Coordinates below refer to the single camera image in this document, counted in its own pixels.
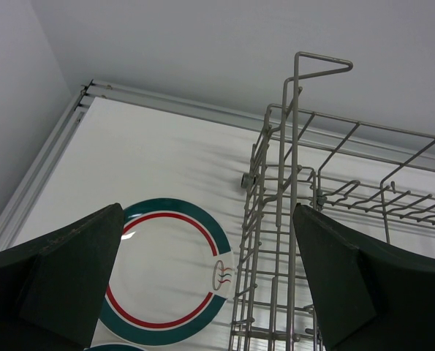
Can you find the grey wire dish rack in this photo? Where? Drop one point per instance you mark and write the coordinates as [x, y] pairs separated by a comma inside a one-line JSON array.
[[296, 160]]

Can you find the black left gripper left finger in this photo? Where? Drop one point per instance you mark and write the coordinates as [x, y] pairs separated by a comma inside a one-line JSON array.
[[52, 287]]

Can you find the teal red rimmed plate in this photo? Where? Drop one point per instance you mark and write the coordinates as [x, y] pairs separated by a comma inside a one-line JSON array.
[[172, 275], [114, 347]]

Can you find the near teal red rimmed plate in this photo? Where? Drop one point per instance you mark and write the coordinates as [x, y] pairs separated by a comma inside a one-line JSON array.
[[114, 347]]

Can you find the far teal red rimmed plate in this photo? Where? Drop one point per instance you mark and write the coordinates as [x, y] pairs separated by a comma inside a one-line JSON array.
[[172, 275]]

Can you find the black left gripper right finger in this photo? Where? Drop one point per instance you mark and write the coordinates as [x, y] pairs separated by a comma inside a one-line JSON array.
[[367, 294]]

